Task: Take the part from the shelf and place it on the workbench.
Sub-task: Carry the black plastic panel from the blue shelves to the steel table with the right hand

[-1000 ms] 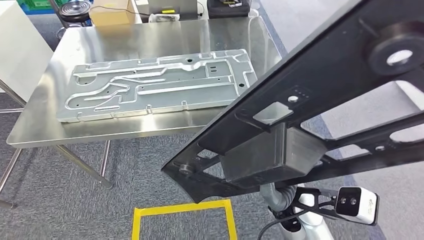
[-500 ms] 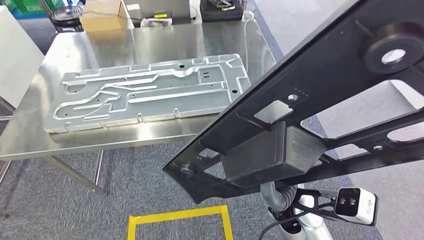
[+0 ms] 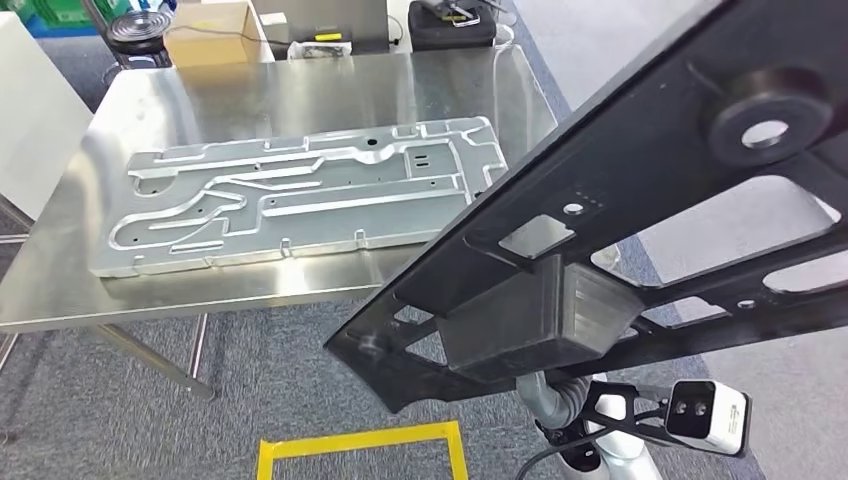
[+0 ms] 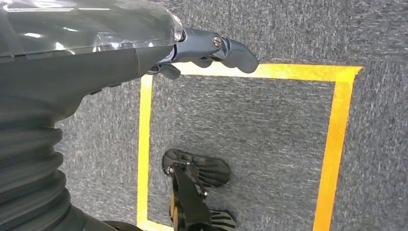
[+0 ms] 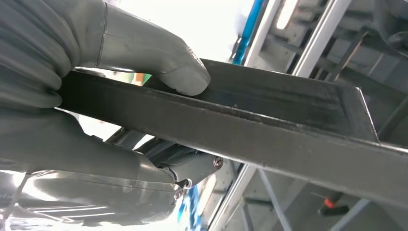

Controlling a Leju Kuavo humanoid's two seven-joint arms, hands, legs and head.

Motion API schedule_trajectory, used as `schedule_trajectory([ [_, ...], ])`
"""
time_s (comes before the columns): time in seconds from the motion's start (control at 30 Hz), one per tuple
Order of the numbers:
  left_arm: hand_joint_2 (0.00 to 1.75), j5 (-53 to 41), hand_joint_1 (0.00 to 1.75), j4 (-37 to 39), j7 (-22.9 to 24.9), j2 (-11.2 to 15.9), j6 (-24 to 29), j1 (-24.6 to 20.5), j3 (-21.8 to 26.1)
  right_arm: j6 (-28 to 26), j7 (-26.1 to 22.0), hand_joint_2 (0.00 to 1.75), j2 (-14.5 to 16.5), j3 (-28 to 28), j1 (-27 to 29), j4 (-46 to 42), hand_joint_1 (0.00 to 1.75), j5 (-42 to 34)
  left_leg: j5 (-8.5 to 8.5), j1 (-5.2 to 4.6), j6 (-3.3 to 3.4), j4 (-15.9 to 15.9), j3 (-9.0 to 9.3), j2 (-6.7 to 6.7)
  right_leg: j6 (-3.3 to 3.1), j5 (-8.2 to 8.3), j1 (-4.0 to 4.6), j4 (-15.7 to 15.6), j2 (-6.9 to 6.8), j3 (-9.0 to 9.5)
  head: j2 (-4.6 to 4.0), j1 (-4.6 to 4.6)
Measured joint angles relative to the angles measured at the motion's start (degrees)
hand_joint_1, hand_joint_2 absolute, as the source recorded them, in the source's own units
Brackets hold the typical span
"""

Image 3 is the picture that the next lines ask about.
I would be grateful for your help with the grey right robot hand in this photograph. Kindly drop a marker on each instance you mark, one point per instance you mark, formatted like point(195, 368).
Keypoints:
point(538, 401)

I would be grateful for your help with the black plastic plate bracket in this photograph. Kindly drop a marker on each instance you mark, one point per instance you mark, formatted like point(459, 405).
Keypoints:
point(629, 166)

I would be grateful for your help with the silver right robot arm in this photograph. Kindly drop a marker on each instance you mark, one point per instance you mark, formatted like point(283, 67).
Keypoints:
point(623, 457)

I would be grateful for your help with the stainless steel workbench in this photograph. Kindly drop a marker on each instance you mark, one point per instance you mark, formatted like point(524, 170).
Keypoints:
point(265, 93)

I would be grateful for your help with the machined aluminium plate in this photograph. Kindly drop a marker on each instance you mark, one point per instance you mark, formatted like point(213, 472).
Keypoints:
point(331, 218)

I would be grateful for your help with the black carrying case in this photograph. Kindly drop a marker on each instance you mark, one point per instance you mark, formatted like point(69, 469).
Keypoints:
point(450, 36)

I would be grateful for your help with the clear bag with parts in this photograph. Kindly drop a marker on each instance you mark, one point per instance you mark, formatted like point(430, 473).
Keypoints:
point(321, 50)

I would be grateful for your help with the cardboard box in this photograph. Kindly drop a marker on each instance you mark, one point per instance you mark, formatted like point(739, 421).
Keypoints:
point(205, 43)

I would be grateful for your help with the white partition panel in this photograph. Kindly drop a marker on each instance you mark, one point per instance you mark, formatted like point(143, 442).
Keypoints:
point(40, 119)

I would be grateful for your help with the green plastic crate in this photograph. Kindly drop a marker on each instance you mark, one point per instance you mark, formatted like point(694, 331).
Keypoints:
point(16, 10)
point(79, 10)

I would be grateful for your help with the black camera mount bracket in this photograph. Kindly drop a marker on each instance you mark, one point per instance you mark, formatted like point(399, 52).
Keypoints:
point(629, 391)

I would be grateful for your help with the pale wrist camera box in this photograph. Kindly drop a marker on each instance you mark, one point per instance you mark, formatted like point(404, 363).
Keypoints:
point(722, 417)

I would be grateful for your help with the steel frame table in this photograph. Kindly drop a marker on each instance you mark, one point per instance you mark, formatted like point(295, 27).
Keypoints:
point(13, 238)

